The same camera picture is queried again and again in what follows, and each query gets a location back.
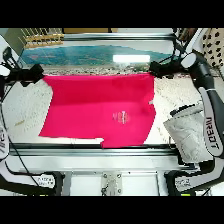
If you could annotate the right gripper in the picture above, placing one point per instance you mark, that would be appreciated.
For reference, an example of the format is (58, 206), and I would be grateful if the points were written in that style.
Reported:
(160, 70)

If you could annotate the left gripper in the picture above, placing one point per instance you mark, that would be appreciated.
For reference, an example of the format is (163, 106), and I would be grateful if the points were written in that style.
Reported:
(32, 74)

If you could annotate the red T-shirt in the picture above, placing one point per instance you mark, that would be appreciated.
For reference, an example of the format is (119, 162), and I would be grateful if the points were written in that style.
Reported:
(96, 106)

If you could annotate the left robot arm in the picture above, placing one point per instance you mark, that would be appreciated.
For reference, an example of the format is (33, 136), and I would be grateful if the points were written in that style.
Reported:
(7, 176)

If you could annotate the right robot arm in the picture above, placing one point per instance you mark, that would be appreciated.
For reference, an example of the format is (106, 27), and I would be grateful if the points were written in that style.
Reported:
(213, 130)

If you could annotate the white perforated basket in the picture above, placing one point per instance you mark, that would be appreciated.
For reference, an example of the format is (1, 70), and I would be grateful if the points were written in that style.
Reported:
(213, 43)

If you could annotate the grey garment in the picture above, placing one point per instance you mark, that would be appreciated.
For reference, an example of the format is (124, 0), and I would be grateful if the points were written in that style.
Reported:
(186, 136)

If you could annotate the silver frame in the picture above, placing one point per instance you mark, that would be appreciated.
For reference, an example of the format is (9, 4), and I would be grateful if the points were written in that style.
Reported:
(100, 155)

